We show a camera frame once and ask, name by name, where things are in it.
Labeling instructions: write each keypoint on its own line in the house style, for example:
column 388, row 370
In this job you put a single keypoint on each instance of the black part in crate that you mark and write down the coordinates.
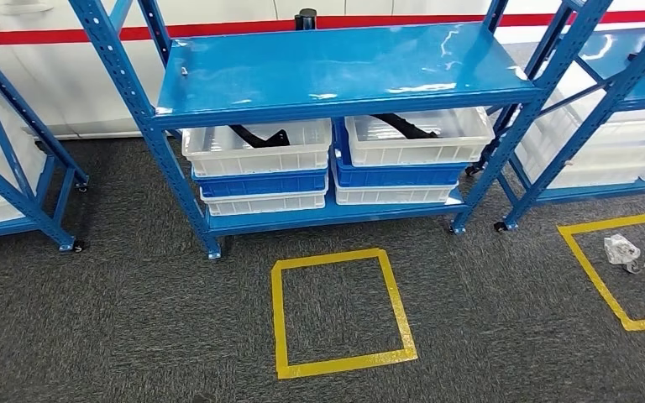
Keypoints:
column 406, row 127
column 261, row 140

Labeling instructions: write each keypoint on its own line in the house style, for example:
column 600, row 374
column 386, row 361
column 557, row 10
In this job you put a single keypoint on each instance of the blue metal shelf rack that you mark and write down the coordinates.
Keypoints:
column 22, row 194
column 578, row 139
column 300, row 72

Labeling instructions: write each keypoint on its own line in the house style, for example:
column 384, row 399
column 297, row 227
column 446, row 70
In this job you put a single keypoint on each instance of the yellow tape floor square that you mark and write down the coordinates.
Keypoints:
column 279, row 322
column 595, row 272

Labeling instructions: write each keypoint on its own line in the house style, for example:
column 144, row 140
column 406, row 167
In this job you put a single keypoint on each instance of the stack of white crates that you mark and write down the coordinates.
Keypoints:
column 606, row 161

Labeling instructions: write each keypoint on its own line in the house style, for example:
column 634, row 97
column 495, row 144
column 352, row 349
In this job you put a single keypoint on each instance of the crumpled clear plastic wrap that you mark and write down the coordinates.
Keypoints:
column 620, row 250

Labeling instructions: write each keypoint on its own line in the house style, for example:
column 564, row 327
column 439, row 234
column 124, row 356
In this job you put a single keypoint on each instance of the white car with red stripe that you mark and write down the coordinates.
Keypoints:
column 50, row 66

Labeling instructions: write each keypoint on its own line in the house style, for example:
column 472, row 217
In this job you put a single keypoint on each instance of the black stanchion post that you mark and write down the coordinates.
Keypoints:
column 306, row 19

